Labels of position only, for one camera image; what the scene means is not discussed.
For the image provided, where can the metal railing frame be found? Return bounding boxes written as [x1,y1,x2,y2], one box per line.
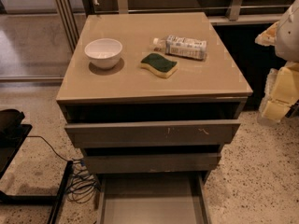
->
[54,0,294,48]

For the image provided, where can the black metal stand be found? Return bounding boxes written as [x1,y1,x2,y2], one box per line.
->
[0,108,74,224]

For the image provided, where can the clear labelled plastic bottle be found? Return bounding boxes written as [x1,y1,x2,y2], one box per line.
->
[153,35,207,61]

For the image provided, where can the grey drawer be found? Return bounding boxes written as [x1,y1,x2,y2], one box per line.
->
[84,153,221,174]
[65,119,240,148]
[95,173,211,224]

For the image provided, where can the black coiled cables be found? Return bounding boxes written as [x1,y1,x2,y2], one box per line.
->
[27,135,101,204]

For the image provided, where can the green and yellow sponge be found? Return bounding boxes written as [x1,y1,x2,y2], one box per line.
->
[140,53,178,78]

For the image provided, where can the grey middle drawer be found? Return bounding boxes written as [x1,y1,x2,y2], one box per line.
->
[84,153,221,174]

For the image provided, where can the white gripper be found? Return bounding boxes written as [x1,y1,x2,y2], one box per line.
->
[255,22,299,123]

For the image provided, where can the grey bottom drawer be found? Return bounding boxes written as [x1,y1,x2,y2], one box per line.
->
[95,173,211,224]

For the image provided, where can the white ceramic bowl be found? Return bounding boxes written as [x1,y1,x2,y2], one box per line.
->
[84,38,122,69]

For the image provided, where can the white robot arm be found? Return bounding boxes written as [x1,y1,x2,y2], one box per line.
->
[255,0,299,123]

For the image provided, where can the grey drawer cabinet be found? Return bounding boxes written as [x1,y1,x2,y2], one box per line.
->
[56,11,254,185]

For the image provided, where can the grey top drawer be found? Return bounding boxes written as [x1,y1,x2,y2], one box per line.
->
[65,119,240,148]

